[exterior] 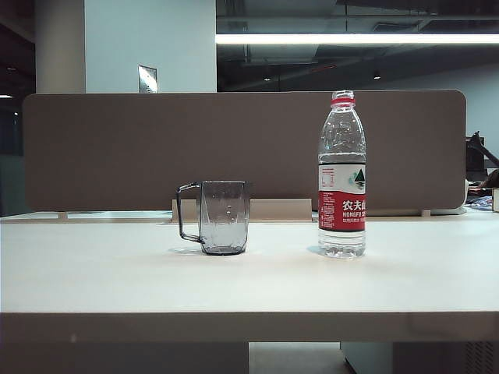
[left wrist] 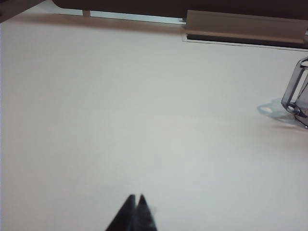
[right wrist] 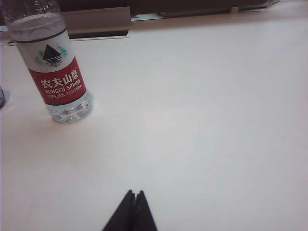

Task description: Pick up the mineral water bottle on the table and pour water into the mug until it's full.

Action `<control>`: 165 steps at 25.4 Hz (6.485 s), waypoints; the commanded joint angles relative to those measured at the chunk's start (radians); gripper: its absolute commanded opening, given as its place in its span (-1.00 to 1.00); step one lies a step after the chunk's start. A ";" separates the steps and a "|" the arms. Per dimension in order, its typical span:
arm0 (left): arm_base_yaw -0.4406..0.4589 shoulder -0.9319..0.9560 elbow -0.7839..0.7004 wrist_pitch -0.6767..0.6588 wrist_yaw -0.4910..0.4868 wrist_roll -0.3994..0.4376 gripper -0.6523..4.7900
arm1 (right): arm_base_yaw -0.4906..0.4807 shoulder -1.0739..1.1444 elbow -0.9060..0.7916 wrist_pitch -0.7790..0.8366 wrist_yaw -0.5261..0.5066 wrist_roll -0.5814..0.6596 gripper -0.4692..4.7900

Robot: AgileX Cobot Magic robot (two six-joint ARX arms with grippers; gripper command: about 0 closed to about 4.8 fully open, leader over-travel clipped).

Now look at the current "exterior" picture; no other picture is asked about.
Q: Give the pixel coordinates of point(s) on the clear red-label water bottle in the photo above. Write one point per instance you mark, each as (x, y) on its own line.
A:
(342, 210)

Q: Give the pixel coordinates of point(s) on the transparent grey faceted mug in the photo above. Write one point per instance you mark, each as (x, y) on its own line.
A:
(224, 218)

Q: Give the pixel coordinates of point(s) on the brown desk divider panel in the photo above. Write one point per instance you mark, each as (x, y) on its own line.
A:
(117, 148)

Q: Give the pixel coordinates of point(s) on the long linear ceiling light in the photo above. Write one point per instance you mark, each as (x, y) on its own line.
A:
(351, 38)

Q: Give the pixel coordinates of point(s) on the beige box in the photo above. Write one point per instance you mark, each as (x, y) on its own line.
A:
(496, 200)

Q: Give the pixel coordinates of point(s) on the silver wall plaque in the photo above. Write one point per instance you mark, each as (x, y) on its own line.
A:
(147, 80)

